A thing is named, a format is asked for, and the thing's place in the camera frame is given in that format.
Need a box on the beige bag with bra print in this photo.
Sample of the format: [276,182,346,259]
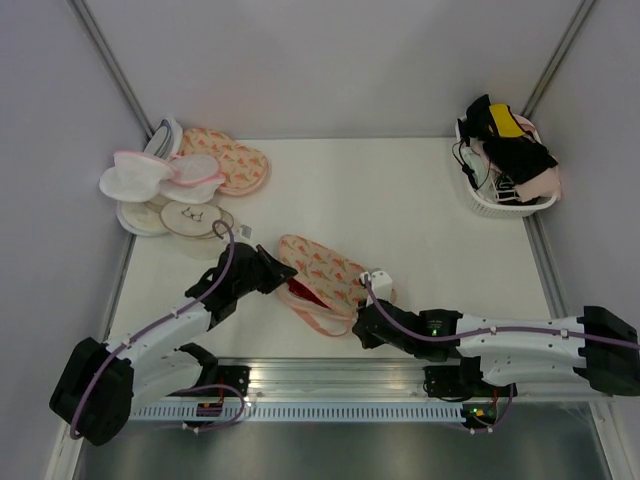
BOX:
[159,201,234,239]

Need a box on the white blue-trimmed mesh bag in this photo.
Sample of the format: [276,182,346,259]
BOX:
[143,116,183,160]

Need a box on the black bra in basket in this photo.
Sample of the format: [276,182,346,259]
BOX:
[458,94,558,184]

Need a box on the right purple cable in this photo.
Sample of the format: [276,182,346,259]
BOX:
[363,273,640,436]

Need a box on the red bra inside bag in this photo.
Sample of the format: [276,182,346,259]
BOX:
[287,279,327,308]

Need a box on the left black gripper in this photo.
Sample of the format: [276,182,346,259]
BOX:
[234,245,296,298]

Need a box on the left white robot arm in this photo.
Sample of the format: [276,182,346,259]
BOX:
[49,243,298,446]

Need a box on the peach floral mesh laundry bag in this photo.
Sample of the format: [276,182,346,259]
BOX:
[276,234,367,338]

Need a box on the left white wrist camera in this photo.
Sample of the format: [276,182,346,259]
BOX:
[240,224,252,239]

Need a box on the white pink-trimmed mesh bag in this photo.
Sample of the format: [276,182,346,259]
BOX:
[99,151,177,203]

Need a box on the white plastic laundry basket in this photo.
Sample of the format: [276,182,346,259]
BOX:
[452,112,559,219]

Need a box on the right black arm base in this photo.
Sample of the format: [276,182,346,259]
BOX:
[423,365,473,402]

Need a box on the yellow garment in basket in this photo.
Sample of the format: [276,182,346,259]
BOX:
[489,103,525,138]

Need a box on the pink bra in basket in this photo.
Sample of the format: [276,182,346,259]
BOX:
[502,167,561,204]

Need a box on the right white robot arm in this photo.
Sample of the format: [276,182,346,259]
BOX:
[352,300,639,397]

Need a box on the cream round mesh bag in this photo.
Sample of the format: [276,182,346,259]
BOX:
[116,202,169,237]

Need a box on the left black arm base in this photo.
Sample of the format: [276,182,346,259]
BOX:
[214,365,251,398]

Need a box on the white slotted cable duct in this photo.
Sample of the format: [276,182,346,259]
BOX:
[130,400,494,423]

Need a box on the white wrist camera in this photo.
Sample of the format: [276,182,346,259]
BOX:
[240,224,252,239]
[359,269,396,304]

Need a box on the aluminium mounting rail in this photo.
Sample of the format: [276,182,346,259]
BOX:
[149,357,616,401]

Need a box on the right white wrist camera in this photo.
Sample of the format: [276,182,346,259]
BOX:
[359,269,396,304]

